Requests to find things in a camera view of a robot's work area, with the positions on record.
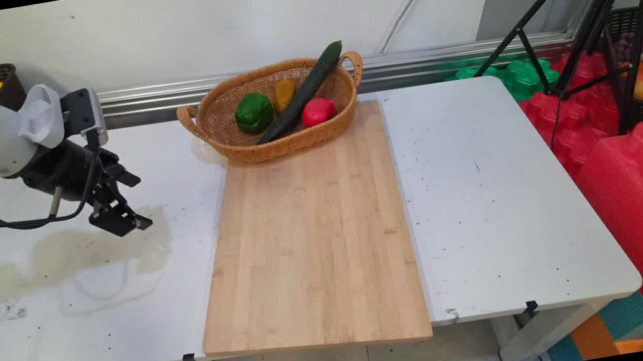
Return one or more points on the long dark green cucumber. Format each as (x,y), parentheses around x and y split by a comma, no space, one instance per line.
(300,95)

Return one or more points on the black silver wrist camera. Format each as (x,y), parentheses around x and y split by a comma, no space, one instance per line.
(84,113)

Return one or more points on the oval wicker basket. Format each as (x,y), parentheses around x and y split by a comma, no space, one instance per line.
(228,140)

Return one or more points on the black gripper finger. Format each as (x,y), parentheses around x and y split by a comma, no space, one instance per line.
(116,219)
(121,176)

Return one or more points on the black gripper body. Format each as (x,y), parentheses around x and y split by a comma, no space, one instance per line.
(65,169)

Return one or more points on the red foam mat pile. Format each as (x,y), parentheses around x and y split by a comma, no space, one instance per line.
(583,118)

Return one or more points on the aluminium wall rail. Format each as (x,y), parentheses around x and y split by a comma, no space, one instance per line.
(436,57)

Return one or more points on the black table edge clip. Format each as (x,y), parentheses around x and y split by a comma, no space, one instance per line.
(531,306)
(188,358)

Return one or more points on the green bell pepper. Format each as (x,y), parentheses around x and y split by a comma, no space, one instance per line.
(253,113)

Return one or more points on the red bell pepper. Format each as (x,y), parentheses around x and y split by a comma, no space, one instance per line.
(318,111)

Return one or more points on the teal orange foam block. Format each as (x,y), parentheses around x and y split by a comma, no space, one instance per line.
(624,320)

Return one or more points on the orange yellow pepper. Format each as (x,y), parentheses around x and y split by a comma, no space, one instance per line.
(284,94)

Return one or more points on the wooden cutting board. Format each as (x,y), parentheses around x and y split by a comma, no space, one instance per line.
(311,238)

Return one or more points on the green foam mat pile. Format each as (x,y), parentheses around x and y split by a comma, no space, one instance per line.
(524,79)

